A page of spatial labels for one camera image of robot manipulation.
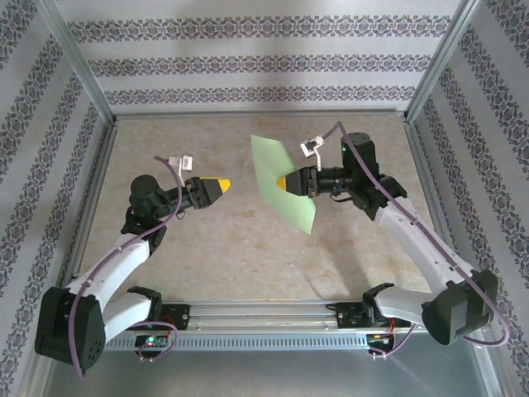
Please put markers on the aluminium frame cross rail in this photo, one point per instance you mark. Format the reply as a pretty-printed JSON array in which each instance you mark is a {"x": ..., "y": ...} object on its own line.
[{"x": 260, "y": 113}]

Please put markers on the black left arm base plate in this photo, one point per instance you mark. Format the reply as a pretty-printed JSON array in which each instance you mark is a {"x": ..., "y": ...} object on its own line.
[{"x": 182, "y": 316}]

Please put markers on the aluminium frame post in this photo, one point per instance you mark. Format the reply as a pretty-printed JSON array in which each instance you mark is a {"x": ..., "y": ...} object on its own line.
[
  {"x": 80, "y": 62},
  {"x": 442, "y": 62}
]

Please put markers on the light green paper sheet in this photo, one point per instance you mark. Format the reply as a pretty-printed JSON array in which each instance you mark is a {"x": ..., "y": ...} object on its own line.
[{"x": 268, "y": 165}]

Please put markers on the circuit board with green light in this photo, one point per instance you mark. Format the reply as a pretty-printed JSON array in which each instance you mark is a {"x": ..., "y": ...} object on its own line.
[{"x": 152, "y": 341}]

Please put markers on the aluminium frame side rail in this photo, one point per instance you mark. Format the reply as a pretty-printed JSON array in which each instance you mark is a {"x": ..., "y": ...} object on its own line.
[
  {"x": 436, "y": 207},
  {"x": 93, "y": 207}
]

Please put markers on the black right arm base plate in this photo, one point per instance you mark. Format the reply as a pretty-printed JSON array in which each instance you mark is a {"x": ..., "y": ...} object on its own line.
[{"x": 347, "y": 316}]

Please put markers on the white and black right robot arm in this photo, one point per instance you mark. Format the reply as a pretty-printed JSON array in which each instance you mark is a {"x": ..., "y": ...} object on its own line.
[{"x": 413, "y": 244}]

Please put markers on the grey sheet metal panel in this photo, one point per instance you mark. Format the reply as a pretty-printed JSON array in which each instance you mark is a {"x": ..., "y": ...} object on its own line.
[{"x": 264, "y": 376}]

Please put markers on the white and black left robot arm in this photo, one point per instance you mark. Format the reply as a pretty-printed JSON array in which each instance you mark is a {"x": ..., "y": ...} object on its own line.
[{"x": 124, "y": 256}]

